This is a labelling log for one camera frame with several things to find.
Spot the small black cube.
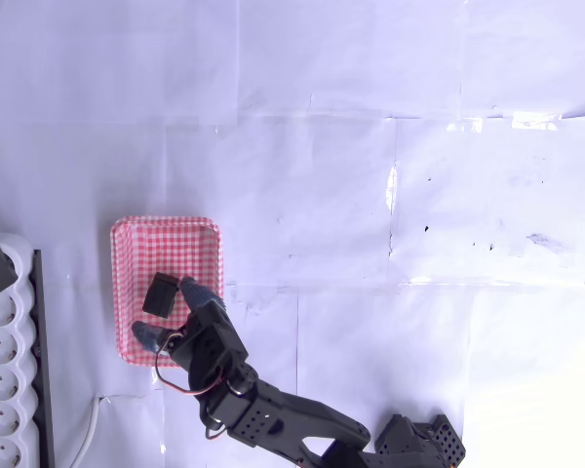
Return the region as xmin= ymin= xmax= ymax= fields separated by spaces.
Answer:
xmin=141 ymin=271 xmax=180 ymax=321

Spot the red checkered tray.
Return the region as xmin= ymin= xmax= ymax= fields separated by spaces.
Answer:
xmin=109 ymin=215 xmax=225 ymax=370

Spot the black shelf board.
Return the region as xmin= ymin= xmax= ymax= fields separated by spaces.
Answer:
xmin=31 ymin=248 xmax=56 ymax=468

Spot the white power strip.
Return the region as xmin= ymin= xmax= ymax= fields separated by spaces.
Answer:
xmin=0 ymin=232 xmax=39 ymax=468

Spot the red black servo cable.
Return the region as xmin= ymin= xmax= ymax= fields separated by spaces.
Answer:
xmin=154 ymin=331 xmax=225 ymax=396

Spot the white power cable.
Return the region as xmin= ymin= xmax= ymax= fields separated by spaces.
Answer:
xmin=70 ymin=394 xmax=111 ymax=468

